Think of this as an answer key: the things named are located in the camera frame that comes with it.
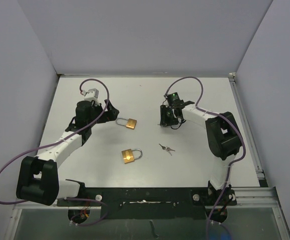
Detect brass padlock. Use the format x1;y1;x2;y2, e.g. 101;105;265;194
121;148;143;164
115;117;137;130

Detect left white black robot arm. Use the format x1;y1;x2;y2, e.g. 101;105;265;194
16;100;119;206

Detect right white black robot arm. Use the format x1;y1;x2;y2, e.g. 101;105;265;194
159;92;242;205

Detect silver key bunch on table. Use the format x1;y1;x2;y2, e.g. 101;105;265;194
159;144;175;155

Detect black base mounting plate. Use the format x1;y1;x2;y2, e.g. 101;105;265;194
57;187;237;221

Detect aluminium frame rail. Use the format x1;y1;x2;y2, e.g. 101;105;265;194
228;72;290;240

